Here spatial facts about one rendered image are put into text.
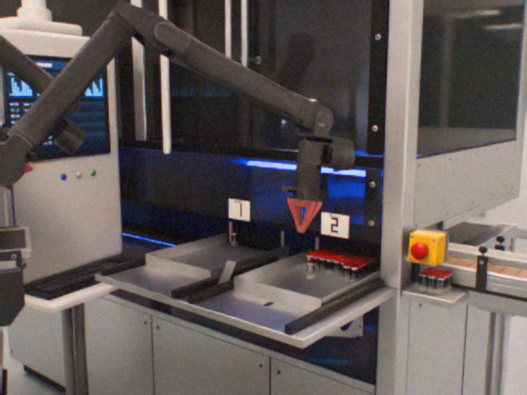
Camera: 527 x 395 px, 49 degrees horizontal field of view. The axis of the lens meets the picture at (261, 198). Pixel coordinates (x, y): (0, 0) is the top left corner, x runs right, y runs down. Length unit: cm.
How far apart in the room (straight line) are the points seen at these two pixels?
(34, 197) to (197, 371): 79
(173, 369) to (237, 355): 34
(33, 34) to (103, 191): 55
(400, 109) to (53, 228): 111
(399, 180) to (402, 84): 23
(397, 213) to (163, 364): 112
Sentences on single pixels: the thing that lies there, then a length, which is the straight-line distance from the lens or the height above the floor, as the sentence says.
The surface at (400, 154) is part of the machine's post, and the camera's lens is 144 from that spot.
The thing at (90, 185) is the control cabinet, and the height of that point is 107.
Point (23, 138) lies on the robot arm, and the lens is 113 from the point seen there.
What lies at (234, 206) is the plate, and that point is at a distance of 177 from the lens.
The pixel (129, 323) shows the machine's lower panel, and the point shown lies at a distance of 230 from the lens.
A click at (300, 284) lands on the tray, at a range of 151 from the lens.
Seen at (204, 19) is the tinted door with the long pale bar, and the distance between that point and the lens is 185.
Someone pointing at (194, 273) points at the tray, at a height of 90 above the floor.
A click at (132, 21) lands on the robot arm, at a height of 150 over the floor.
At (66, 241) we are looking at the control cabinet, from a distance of 196.
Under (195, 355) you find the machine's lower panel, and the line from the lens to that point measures 206.
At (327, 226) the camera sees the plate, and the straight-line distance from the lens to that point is 157.
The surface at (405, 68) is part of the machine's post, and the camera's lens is 144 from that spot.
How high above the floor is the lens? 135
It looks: 10 degrees down
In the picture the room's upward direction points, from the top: straight up
